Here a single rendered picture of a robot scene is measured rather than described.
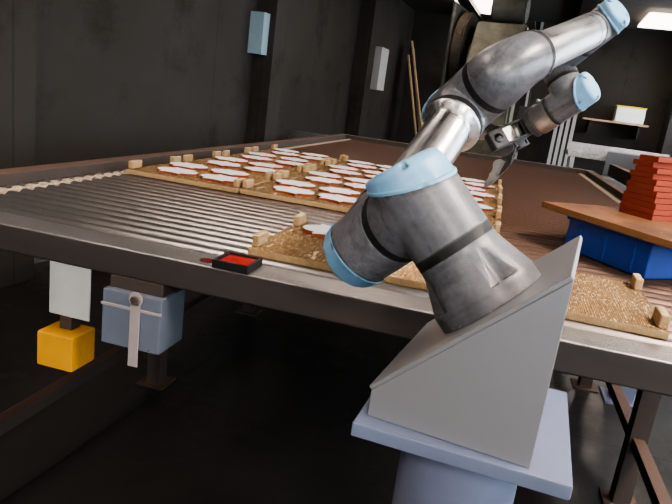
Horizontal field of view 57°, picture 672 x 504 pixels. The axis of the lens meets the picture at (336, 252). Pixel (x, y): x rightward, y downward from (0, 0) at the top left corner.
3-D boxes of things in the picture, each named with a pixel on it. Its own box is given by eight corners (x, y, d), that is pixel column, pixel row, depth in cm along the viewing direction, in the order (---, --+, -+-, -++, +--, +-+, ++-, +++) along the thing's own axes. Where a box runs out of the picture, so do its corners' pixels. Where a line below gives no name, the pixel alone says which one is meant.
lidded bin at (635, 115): (640, 124, 1083) (644, 109, 1076) (643, 124, 1046) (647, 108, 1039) (611, 121, 1097) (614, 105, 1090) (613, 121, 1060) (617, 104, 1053)
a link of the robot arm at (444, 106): (351, 219, 84) (478, 46, 118) (301, 259, 96) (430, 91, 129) (413, 276, 86) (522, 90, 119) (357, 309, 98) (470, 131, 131)
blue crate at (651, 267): (729, 281, 165) (740, 245, 163) (643, 280, 154) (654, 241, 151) (638, 250, 193) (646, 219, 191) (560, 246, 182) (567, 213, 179)
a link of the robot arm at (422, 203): (454, 241, 75) (394, 149, 76) (392, 279, 86) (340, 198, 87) (504, 207, 83) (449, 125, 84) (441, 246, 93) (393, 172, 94)
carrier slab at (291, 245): (440, 293, 120) (441, 286, 120) (247, 254, 129) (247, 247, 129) (454, 255, 153) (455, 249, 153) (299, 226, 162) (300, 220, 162)
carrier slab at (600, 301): (667, 340, 110) (670, 332, 110) (441, 293, 121) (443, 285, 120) (634, 290, 143) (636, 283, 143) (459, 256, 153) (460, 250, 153)
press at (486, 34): (433, 192, 951) (465, 4, 883) (515, 206, 918) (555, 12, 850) (417, 204, 815) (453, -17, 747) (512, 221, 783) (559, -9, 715)
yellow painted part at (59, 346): (71, 373, 132) (74, 268, 126) (36, 364, 134) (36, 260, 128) (95, 359, 139) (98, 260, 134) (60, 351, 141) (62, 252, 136)
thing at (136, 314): (154, 374, 125) (160, 290, 120) (95, 359, 128) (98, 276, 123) (182, 354, 135) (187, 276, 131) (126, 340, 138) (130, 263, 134)
